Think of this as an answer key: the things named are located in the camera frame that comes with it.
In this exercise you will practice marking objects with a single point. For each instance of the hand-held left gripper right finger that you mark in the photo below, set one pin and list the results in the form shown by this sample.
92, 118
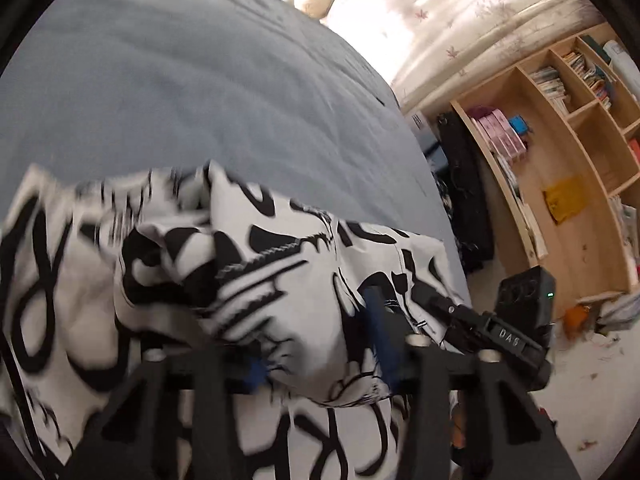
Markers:
380, 330

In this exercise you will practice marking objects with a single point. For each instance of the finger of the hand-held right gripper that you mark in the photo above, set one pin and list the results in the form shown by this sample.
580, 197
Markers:
450, 307

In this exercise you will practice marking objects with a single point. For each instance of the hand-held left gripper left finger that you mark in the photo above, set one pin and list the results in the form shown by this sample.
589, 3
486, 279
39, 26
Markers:
210, 410

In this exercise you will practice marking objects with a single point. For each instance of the black white printed hooded jacket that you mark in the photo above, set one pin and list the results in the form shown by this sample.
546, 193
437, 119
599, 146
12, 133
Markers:
300, 285

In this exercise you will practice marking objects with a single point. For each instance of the orange round object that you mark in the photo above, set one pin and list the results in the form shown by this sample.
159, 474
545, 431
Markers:
576, 321

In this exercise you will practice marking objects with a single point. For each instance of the white papers pile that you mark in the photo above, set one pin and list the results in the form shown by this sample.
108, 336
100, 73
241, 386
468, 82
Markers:
527, 225

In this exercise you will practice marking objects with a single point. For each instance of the grey paper pile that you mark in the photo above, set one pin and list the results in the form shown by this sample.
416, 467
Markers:
620, 312

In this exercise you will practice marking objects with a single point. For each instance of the yellow cloth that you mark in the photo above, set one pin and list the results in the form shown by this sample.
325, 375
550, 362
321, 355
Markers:
567, 200

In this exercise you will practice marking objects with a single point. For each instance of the black white patterned cloth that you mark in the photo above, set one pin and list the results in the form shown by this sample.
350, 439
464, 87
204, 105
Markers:
445, 195

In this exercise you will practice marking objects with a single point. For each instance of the long black bag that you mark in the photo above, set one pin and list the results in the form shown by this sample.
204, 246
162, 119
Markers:
465, 185

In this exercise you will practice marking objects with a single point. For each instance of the pink drawer boxes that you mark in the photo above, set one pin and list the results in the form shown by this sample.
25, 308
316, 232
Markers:
500, 132

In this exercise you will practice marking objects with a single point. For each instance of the small blue box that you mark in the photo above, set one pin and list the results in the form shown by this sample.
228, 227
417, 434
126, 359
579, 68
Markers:
518, 124

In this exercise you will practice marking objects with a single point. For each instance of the wooden bookshelf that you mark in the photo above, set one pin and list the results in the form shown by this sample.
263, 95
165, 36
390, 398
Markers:
550, 125

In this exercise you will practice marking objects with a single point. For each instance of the white printed cardboard box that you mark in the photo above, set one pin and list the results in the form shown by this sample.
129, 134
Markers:
420, 122

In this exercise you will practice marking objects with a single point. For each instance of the purple fabric item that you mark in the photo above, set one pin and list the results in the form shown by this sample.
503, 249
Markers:
479, 111

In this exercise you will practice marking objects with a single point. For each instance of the leaf print sheer curtain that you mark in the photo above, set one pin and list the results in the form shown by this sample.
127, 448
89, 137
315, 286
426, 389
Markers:
475, 20

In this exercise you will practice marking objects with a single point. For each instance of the blue bed blanket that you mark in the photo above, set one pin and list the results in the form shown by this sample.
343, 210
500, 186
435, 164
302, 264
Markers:
200, 85

